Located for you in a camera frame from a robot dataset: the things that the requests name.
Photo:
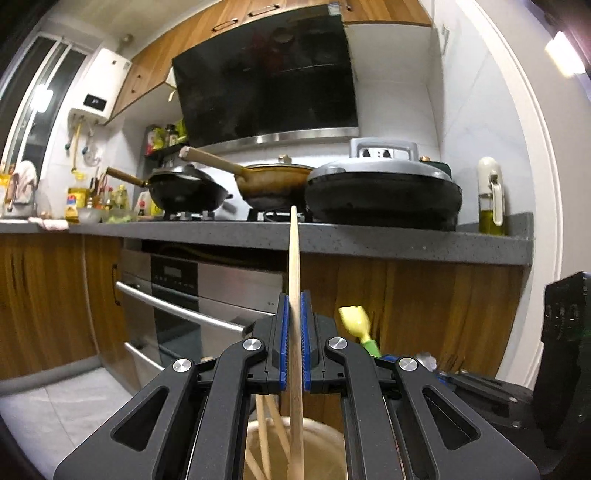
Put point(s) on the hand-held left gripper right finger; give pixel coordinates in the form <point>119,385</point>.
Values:
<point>305,344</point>

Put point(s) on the yellow cooking oil bottle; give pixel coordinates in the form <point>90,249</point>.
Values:
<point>76,196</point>

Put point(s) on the white door frame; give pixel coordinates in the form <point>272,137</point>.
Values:
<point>549,184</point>

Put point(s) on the black electric griddle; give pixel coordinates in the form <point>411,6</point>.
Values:
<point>383,196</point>

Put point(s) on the kitchen window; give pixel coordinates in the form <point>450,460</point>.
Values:
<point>41,97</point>

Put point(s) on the wooden chopstick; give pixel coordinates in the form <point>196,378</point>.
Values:
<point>280,427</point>
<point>262,434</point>
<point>294,277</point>

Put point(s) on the gas stove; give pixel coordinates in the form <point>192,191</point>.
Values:
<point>272,215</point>

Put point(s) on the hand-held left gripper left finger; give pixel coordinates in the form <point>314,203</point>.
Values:
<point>285,344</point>

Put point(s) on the pink cloth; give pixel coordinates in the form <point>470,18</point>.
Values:
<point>53,225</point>

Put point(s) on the black range hood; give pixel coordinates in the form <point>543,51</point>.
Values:
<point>268,78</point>

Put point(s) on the row of condiment bottles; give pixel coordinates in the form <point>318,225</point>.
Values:
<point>113,198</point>

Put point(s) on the white floral ceramic utensil holder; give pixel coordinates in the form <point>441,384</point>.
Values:
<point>323,445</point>

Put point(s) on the white oil dispenser bottle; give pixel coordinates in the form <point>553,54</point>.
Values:
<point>489,217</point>

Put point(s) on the white water heater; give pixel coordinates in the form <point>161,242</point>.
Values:
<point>99,87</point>

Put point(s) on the grey kitchen countertop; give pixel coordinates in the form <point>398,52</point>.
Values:
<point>369,244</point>

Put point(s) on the wall light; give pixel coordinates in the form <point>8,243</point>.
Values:
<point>565,51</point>

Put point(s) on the wooden base cabinet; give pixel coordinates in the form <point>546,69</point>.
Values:
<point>438,314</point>
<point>46,300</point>

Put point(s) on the white hanging towel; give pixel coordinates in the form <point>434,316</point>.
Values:
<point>23,177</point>

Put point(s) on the steel built-in oven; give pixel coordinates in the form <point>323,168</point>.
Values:
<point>184,300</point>

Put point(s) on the glass bowl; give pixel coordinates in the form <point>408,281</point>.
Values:
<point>90,214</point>

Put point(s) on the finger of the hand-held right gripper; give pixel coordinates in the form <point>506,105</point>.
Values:
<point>466,385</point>

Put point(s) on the yellow gas pipe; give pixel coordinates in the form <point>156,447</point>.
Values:
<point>76,147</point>

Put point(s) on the black wall shelf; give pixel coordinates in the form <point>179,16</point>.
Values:
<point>164,141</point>

